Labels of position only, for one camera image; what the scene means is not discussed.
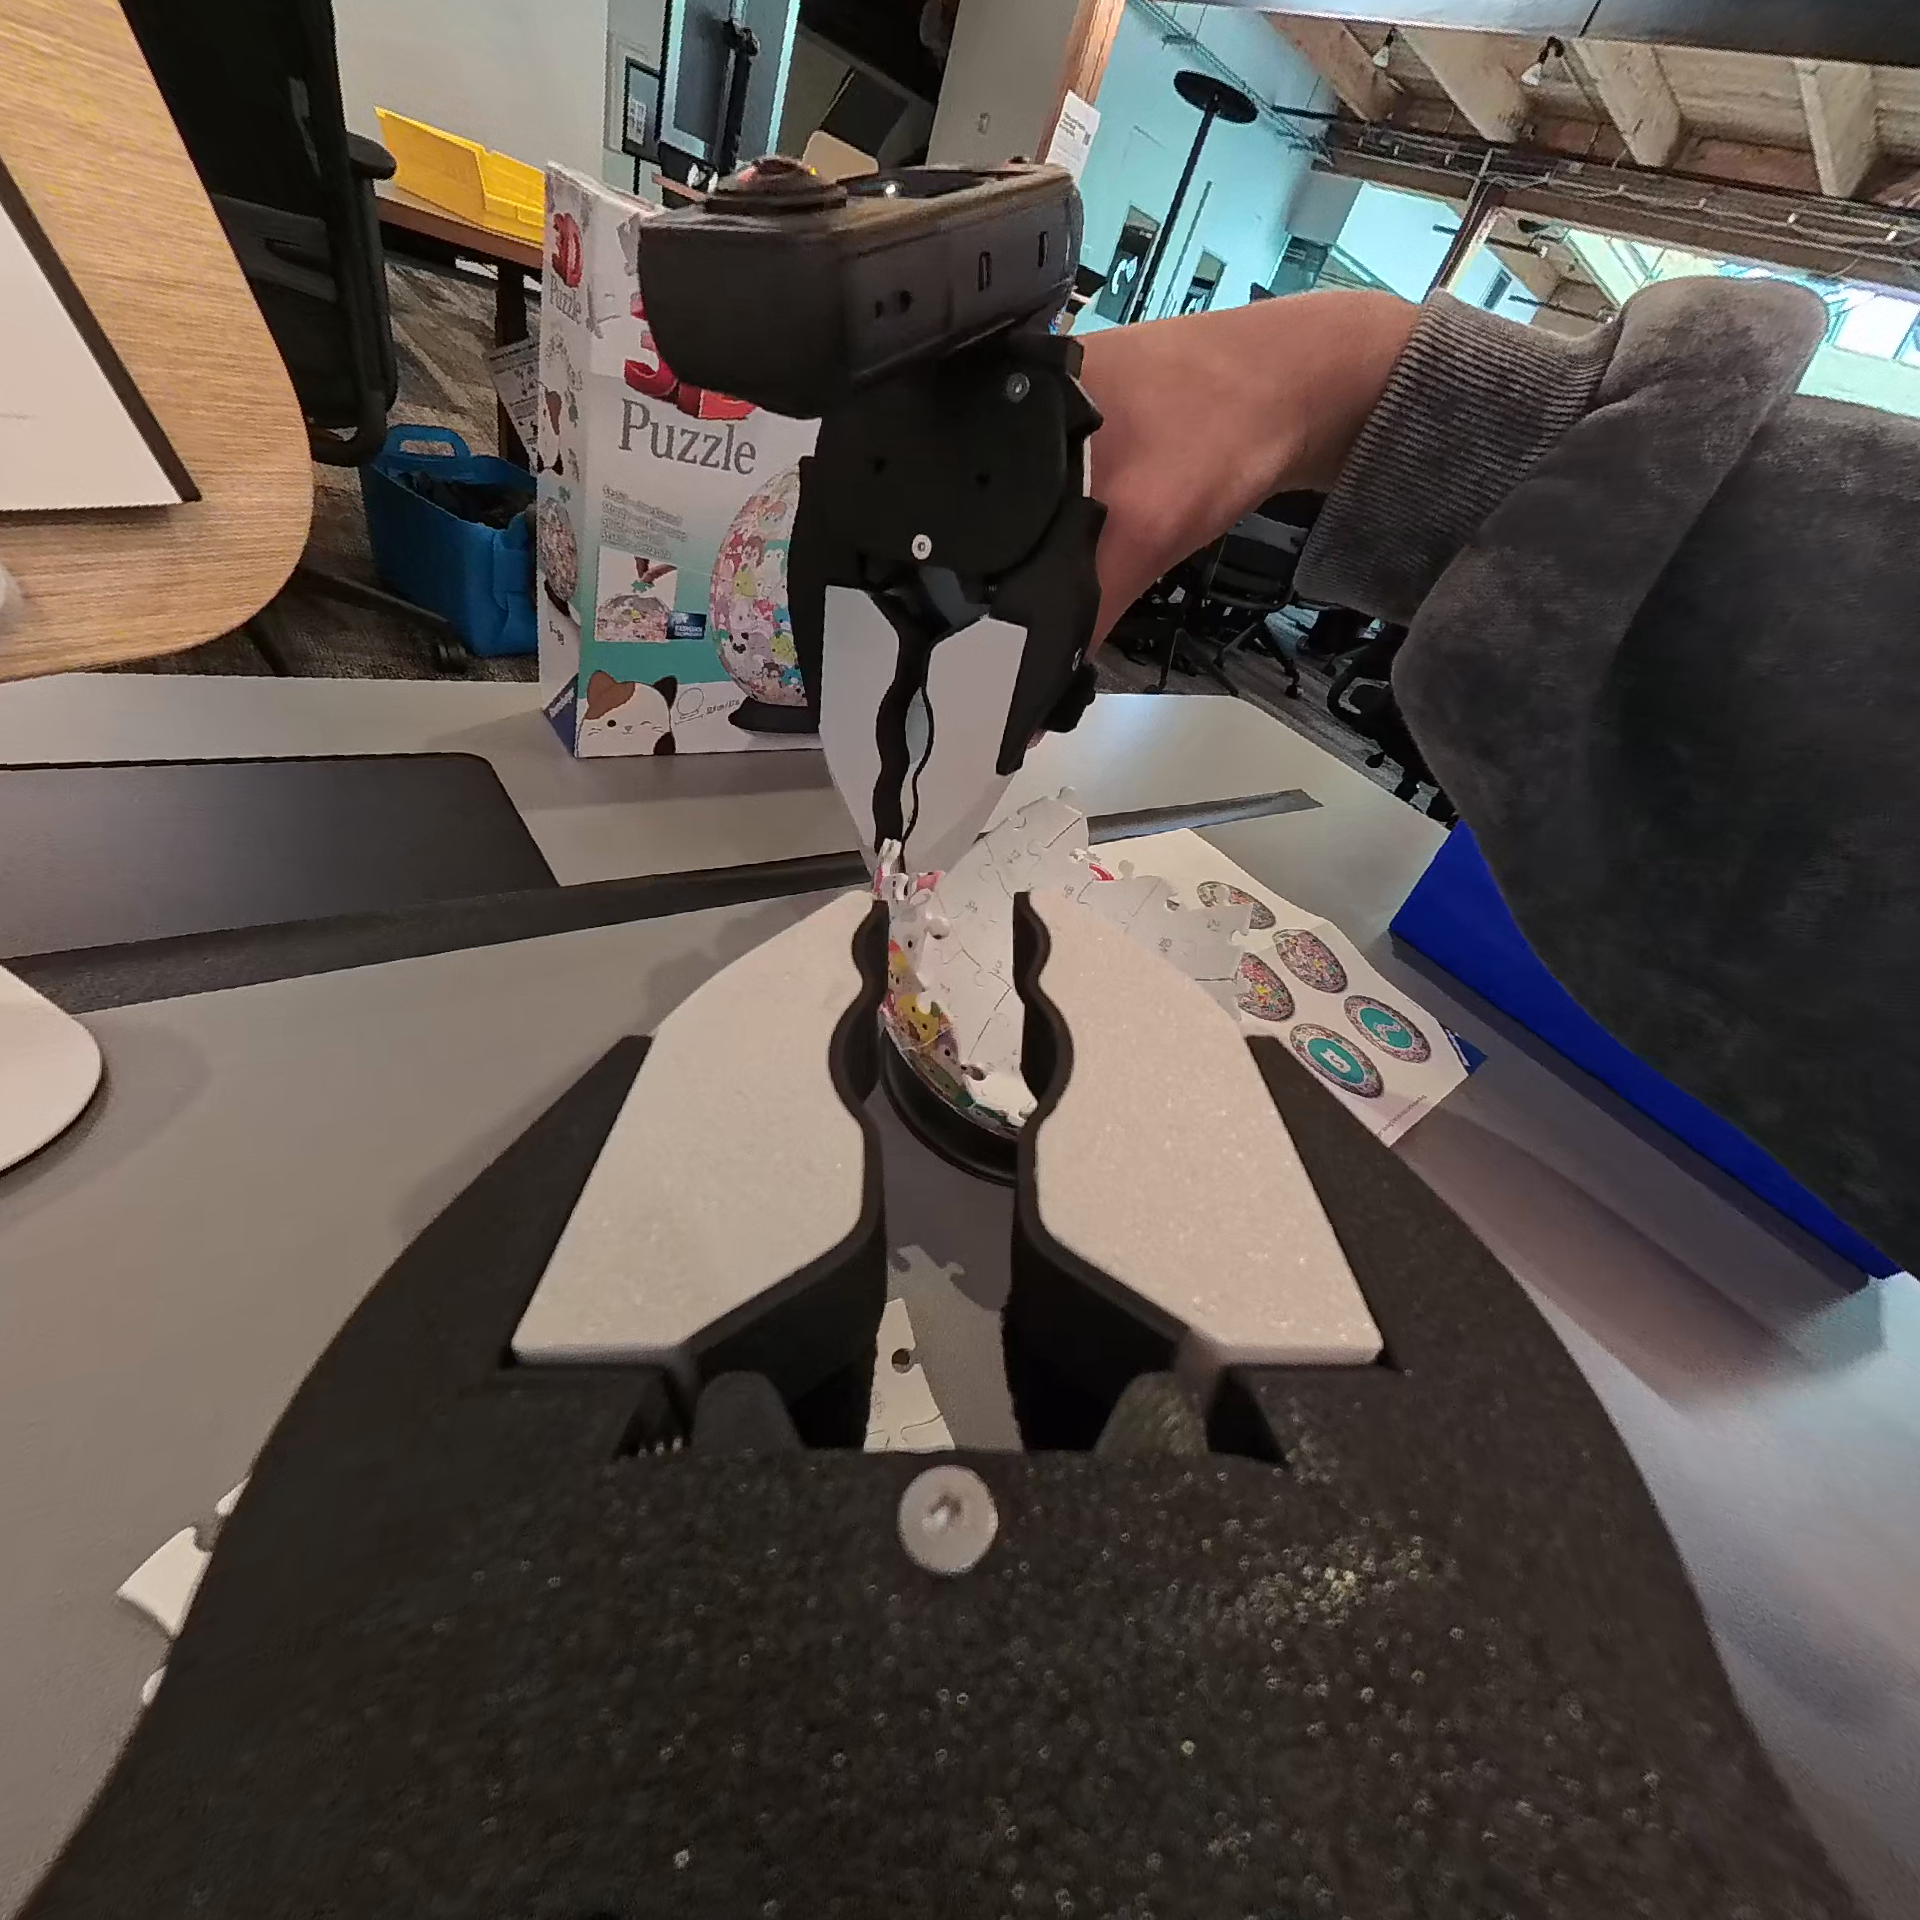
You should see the person's right hand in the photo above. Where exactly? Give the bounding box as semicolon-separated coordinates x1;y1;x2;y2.
1071;288;1425;662

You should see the brown wooden desk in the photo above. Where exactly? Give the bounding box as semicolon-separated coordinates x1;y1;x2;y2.
373;186;548;366

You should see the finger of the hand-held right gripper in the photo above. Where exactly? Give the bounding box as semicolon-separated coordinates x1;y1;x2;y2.
900;620;1041;852
819;585;923;887

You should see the person's right forearm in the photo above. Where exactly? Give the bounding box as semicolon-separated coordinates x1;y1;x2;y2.
1293;276;1920;1279

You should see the printed cardboard puzzle box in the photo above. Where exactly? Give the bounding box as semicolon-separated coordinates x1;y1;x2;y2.
527;161;845;761

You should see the black floor lamp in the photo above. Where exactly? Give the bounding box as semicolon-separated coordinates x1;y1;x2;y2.
1161;66;1263;326

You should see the black round ball stand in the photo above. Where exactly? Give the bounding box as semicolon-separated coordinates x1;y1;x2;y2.
882;1034;1041;1190

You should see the blue plastic tray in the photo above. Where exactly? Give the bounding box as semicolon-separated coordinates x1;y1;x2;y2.
1382;816;1910;1287

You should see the printed instruction sheet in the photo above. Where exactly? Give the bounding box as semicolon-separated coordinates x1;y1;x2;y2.
0;157;204;521

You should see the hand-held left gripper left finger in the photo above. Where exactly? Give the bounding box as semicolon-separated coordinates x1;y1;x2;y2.
508;900;890;1375

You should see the half-built colourful puzzle ball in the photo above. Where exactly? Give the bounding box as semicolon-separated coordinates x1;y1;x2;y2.
874;786;1250;1145

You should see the yellow parts bin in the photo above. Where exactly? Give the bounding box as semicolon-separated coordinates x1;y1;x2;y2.
373;104;548;245

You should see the white printed instruction leaflet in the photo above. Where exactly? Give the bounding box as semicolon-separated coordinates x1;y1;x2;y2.
1077;829;1490;1151

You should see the black rounded table panel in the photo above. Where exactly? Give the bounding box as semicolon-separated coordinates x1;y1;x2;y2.
0;750;559;965

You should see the wooden document stand board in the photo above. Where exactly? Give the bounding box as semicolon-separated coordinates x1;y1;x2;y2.
0;0;321;688

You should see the scattered pile of puzzle pieces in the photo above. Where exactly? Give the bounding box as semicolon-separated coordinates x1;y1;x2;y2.
117;1245;1007;1708

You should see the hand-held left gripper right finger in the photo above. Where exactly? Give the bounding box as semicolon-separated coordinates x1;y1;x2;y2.
1007;890;1388;1375

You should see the blue fabric tote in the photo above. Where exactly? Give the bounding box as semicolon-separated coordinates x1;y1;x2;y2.
357;423;545;664

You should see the black office chair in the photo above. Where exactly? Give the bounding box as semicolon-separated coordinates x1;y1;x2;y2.
119;0;404;471

